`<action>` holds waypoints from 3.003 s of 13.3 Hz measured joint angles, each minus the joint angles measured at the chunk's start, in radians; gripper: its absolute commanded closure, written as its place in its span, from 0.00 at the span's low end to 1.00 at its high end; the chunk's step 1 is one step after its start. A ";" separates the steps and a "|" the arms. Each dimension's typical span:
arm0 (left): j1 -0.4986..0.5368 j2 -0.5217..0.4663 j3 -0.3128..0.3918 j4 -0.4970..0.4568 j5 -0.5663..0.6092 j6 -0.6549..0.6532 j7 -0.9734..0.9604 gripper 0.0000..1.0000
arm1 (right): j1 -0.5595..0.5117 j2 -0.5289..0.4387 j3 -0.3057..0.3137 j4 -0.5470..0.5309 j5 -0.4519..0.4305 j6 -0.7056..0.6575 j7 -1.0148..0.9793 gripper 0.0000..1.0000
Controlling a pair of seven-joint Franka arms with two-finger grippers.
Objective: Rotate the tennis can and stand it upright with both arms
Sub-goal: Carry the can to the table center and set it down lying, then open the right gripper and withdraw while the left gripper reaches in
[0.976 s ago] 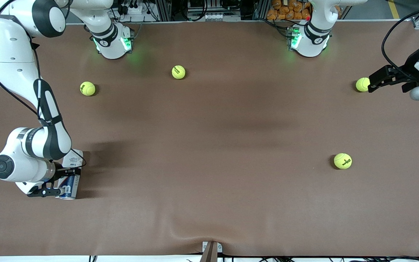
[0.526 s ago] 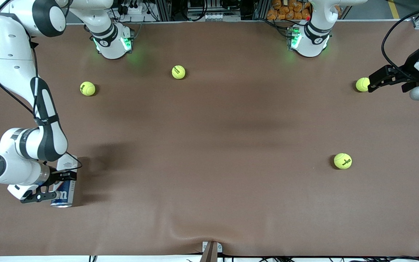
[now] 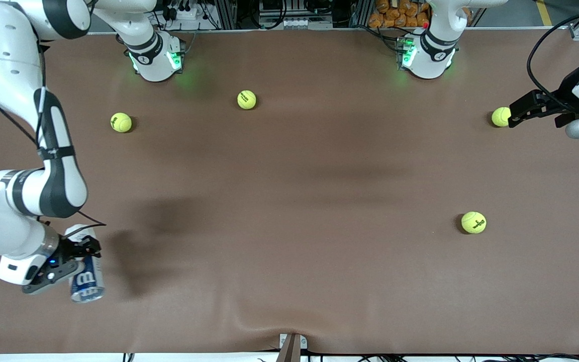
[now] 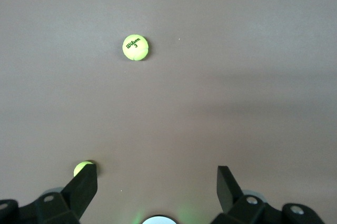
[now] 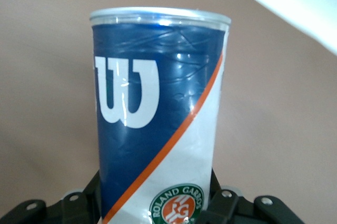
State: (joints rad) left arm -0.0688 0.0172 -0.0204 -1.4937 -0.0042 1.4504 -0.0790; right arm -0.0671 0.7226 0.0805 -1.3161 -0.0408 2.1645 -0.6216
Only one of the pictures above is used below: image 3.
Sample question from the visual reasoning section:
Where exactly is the white blue tennis ball can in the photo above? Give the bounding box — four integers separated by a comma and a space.
62, 224, 106, 304

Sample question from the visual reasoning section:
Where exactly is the yellow-green tennis ball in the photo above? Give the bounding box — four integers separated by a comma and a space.
237, 89, 257, 110
491, 107, 512, 128
461, 211, 487, 234
110, 112, 133, 133

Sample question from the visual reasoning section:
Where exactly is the orange bags pile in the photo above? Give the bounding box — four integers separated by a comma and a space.
368, 0, 431, 29

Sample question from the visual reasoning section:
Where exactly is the brown table mat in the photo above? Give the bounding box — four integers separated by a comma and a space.
0, 28, 579, 355

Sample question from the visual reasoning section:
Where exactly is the white socket strip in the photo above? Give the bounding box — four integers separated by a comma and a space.
280, 18, 333, 29

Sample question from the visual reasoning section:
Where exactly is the white power strip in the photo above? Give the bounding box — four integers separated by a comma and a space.
166, 5, 205, 21

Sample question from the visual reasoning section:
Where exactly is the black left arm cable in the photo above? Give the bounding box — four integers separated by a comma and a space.
527, 6, 579, 101

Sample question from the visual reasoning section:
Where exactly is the metal table edge bracket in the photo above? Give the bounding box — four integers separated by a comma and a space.
279, 333, 308, 362

